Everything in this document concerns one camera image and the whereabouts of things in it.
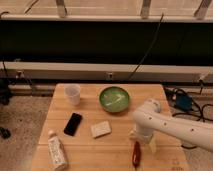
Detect black object at left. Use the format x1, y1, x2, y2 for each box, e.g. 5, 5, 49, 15
0, 127, 11, 139

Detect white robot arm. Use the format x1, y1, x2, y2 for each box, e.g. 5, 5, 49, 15
130, 98, 213, 152

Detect green bowl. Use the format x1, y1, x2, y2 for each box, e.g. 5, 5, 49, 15
99, 86, 130, 113

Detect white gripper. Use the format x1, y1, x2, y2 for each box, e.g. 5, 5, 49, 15
130, 125, 157, 154

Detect black smartphone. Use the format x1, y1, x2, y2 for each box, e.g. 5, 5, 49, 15
64, 113, 82, 136

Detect blue power adapter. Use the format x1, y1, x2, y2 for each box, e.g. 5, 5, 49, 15
175, 94, 192, 111

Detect white patterned bottle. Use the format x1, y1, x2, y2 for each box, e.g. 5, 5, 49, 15
48, 130, 68, 171

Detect black hanging cable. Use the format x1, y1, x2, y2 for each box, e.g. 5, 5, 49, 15
128, 13, 165, 81

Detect translucent plastic cup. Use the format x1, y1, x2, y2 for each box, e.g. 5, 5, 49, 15
64, 84, 81, 106

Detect wall outlet box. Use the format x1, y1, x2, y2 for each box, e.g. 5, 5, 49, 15
107, 72, 113, 80

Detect black floor cables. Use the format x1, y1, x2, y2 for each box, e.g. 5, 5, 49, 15
164, 87, 213, 150

